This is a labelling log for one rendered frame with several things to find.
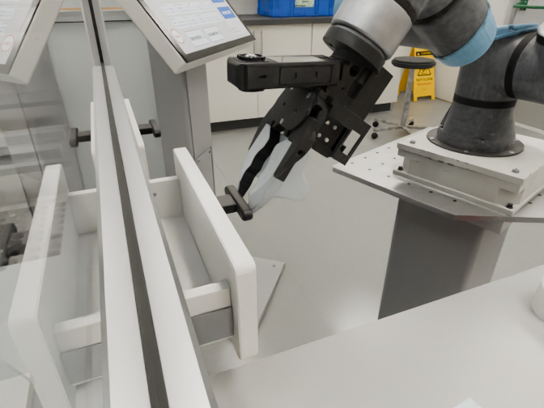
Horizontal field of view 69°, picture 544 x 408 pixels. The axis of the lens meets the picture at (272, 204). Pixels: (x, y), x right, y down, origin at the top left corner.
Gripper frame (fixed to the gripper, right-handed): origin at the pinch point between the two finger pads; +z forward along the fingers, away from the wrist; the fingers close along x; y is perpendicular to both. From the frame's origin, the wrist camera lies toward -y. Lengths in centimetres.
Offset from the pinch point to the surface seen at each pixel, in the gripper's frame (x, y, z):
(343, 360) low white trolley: -13.9, 14.0, 9.1
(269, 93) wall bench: 286, 131, -17
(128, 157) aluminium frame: -3.5, -14.0, 0.6
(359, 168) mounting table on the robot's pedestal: 30, 39, -8
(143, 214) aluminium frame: -14.4, -13.9, 0.5
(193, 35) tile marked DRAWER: 75, 4, -14
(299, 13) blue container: 299, 123, -87
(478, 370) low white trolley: -20.4, 24.4, 1.8
